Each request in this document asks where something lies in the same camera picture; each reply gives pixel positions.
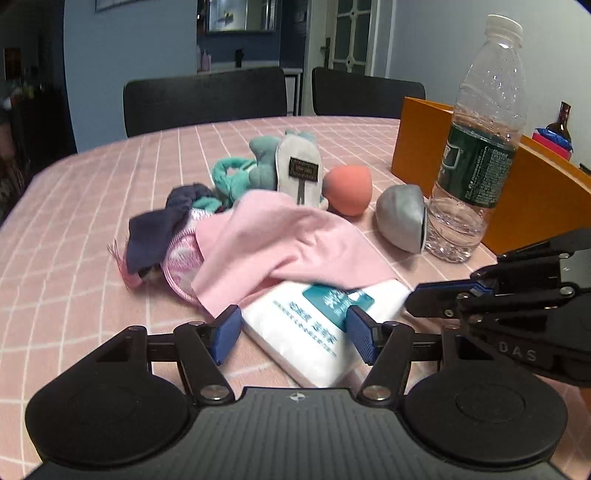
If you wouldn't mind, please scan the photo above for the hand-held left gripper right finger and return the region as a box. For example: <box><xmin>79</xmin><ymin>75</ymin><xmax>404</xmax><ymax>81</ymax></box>
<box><xmin>345</xmin><ymin>307</ymin><xmax>513</xmax><ymax>407</ymax></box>

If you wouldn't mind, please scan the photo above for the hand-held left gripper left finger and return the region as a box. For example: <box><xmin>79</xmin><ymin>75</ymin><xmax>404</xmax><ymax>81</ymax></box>
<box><xmin>88</xmin><ymin>305</ymin><xmax>243</xmax><ymax>407</ymax></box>

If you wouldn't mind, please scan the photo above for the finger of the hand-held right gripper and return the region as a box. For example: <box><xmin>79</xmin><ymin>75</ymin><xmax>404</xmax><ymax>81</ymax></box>
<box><xmin>405</xmin><ymin>284</ymin><xmax>591</xmax><ymax>333</ymax></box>
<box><xmin>416</xmin><ymin>228</ymin><xmax>591</xmax><ymax>296</ymax></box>

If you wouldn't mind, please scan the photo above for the white tissue pack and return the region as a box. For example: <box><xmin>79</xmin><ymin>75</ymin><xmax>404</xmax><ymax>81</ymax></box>
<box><xmin>241</xmin><ymin>279</ymin><xmax>411</xmax><ymax>388</ymax></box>

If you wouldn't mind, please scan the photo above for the pink patterned pouch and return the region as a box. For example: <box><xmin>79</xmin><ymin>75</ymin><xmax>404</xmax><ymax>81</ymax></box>
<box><xmin>107</xmin><ymin>208</ymin><xmax>206</xmax><ymax>306</ymax></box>

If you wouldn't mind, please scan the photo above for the grey dome pad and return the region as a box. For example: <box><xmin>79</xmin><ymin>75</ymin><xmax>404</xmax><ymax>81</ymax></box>
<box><xmin>375</xmin><ymin>184</ymin><xmax>428</xmax><ymax>254</ymax></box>

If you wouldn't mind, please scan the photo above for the pink cloth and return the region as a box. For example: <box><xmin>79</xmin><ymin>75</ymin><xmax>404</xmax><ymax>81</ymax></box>
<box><xmin>190</xmin><ymin>190</ymin><xmax>398</xmax><ymax>319</ymax></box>

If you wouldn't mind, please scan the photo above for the navy scrunchie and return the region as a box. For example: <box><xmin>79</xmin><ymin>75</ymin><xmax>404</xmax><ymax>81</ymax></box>
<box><xmin>127</xmin><ymin>184</ymin><xmax>218</xmax><ymax>273</ymax></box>

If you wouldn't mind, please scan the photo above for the orange storage box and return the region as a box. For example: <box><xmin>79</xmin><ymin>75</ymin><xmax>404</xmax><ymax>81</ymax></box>
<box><xmin>392</xmin><ymin>96</ymin><xmax>591</xmax><ymax>256</ymax></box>

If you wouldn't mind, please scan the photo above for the orange makeup sponge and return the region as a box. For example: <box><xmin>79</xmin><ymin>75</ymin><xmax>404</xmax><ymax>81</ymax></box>
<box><xmin>322</xmin><ymin>166</ymin><xmax>373</xmax><ymax>217</ymax></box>

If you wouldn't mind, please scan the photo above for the teal plush doll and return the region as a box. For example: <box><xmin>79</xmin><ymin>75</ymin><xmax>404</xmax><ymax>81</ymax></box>
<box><xmin>191</xmin><ymin>157</ymin><xmax>259</xmax><ymax>215</ymax></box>

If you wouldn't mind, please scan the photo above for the small grey teal plush toy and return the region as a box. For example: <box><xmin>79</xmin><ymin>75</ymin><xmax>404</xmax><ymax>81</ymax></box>
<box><xmin>248</xmin><ymin>130</ymin><xmax>319</xmax><ymax>191</ymax></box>

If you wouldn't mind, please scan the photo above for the white fabric pouch dark label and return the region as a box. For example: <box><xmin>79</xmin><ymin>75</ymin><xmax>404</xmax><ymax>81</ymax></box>
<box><xmin>276</xmin><ymin>134</ymin><xmax>329</xmax><ymax>210</ymax></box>

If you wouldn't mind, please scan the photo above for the clear plastic water bottle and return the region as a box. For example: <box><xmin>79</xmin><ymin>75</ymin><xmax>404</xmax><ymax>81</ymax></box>
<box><xmin>424</xmin><ymin>14</ymin><xmax>527</xmax><ymax>264</ymax></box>

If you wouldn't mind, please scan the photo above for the red box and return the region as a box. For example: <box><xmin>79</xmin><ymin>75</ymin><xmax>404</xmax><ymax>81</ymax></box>
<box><xmin>532</xmin><ymin>133</ymin><xmax>573</xmax><ymax>161</ymax></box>

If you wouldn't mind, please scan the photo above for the blue plastic bag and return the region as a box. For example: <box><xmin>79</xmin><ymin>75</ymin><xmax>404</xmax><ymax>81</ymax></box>
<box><xmin>536</xmin><ymin>128</ymin><xmax>573</xmax><ymax>153</ymax></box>

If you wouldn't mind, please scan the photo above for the brown glass bottle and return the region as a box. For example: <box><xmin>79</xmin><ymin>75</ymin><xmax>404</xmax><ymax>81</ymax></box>
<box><xmin>546</xmin><ymin>102</ymin><xmax>572</xmax><ymax>144</ymax></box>

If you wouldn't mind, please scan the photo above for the pink checkered tablecloth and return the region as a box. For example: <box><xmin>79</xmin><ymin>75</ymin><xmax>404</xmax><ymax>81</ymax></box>
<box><xmin>0</xmin><ymin>115</ymin><xmax>591</xmax><ymax>480</ymax></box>

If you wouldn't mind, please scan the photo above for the black chair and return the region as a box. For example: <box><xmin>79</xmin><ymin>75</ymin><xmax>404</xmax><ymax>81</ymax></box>
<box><xmin>311</xmin><ymin>67</ymin><xmax>426</xmax><ymax>120</ymax></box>
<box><xmin>124</xmin><ymin>67</ymin><xmax>288</xmax><ymax>138</ymax></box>

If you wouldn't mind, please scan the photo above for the white glass panel door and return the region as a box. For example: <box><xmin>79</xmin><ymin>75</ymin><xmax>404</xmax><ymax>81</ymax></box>
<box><xmin>307</xmin><ymin>0</ymin><xmax>393</xmax><ymax>77</ymax></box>

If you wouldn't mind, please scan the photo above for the dark cluttered shelf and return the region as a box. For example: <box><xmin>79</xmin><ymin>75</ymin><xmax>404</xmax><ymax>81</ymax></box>
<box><xmin>0</xmin><ymin>34</ymin><xmax>77</xmax><ymax>185</ymax></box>

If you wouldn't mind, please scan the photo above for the wall mirror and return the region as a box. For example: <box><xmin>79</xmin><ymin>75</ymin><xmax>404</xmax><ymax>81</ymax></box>
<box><xmin>205</xmin><ymin>0</ymin><xmax>278</xmax><ymax>33</ymax></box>

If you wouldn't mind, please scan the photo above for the wall picture frame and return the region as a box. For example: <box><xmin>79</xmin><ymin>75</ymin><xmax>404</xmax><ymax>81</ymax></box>
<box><xmin>95</xmin><ymin>0</ymin><xmax>160</xmax><ymax>12</ymax></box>

